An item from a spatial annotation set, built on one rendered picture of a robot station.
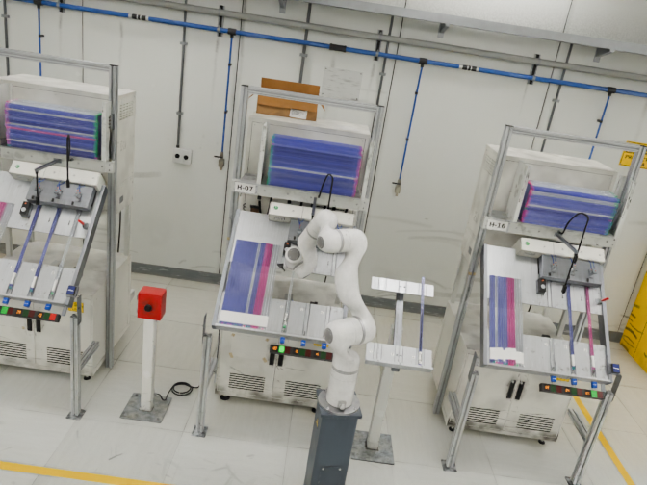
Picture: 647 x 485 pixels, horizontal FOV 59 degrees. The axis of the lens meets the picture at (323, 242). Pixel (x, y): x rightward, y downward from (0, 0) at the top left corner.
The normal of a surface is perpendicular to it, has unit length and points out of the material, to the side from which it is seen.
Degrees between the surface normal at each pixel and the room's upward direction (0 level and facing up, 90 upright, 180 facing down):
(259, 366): 90
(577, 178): 90
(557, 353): 44
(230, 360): 90
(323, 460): 90
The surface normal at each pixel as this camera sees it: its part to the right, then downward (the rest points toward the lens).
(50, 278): 0.07, -0.38
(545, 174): -0.03, 0.35
